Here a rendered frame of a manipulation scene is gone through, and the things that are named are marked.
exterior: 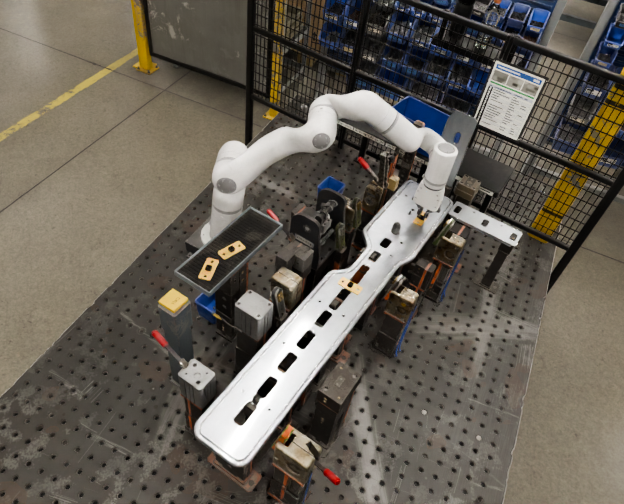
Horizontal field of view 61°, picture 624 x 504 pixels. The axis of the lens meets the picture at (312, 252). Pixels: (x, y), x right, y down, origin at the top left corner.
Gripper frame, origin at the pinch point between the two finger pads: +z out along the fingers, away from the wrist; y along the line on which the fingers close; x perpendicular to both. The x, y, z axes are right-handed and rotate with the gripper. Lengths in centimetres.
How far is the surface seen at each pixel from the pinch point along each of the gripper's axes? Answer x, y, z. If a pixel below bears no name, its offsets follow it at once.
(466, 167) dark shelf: 39.7, 2.4, 0.4
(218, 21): 134, -217, 42
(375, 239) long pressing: -21.3, -9.0, 3.2
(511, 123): 54, 10, -18
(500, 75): 54, -1, -36
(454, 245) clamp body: -8.3, 17.0, -0.2
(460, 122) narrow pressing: 26.6, -4.1, -26.5
